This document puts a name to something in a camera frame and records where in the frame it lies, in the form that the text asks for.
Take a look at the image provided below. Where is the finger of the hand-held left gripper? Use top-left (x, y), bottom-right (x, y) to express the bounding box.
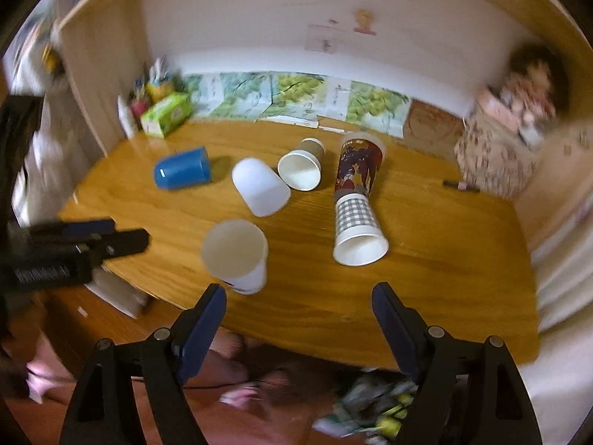
top-left (90, 227), bottom-right (152, 263)
top-left (25, 217), bottom-right (117, 244)

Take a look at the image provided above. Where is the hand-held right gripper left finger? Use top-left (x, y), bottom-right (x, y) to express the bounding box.
top-left (58, 284), bottom-right (228, 445)

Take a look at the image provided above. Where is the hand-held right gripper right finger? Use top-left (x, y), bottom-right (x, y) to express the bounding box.
top-left (372, 283), bottom-right (543, 445)

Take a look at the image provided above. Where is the white paper cup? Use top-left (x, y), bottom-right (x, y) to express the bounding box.
top-left (200, 219), bottom-right (269, 296)

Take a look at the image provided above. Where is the blue plastic cup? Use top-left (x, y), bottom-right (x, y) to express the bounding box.
top-left (154, 146), bottom-right (212, 192)

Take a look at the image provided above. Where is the checked paper cup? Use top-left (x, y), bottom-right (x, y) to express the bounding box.
top-left (332, 193), bottom-right (390, 267)

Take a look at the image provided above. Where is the frosted white plastic cup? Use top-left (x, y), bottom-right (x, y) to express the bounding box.
top-left (231, 158), bottom-right (292, 218)

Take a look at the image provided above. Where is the tall cartoon print cup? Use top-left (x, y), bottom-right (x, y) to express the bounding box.
top-left (334, 132), bottom-right (387, 200)

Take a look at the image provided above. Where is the brown paper cup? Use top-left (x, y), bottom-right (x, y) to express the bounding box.
top-left (277, 137), bottom-right (327, 192)

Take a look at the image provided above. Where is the pink slipper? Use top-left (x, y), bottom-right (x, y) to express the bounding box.
top-left (218, 379), bottom-right (261, 409)
top-left (25, 360), bottom-right (62, 400)

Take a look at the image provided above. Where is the pile of packets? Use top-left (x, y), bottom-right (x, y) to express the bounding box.
top-left (312, 371), bottom-right (423, 444)

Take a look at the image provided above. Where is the white bottle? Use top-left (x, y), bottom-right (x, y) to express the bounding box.
top-left (117, 95), bottom-right (138, 139)

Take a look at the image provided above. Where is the green tissue box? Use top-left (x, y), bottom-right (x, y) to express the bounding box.
top-left (140, 93), bottom-right (194, 139)

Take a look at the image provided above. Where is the wooden desk hutch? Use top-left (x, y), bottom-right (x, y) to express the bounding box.
top-left (56, 0), bottom-right (593, 251)

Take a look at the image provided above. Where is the black pen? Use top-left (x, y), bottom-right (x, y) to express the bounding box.
top-left (442, 179), bottom-right (483, 192)

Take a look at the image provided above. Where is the yellow green packet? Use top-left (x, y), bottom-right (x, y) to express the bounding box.
top-left (146, 58), bottom-right (183, 103)

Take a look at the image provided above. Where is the grape print poster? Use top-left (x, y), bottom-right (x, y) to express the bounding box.
top-left (218, 72), bottom-right (279, 119)
top-left (259, 72), bottom-right (326, 121)
top-left (183, 73), bottom-right (228, 119)
top-left (345, 81), bottom-right (411, 137)

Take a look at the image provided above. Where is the yellow toy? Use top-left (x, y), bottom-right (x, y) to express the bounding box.
top-left (42, 44), bottom-right (68, 75)

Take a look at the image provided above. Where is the white stick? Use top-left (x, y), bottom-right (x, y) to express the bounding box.
top-left (257, 117), bottom-right (321, 129)

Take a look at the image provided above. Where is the brown board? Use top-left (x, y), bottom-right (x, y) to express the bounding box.
top-left (402, 99), bottom-right (470, 150)

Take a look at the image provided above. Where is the doll in floral dress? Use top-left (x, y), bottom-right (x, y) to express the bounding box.
top-left (453, 44), bottom-right (570, 200)

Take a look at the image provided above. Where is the cartoon figure wall sticker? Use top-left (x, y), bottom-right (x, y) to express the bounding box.
top-left (354, 8), bottom-right (379, 36)

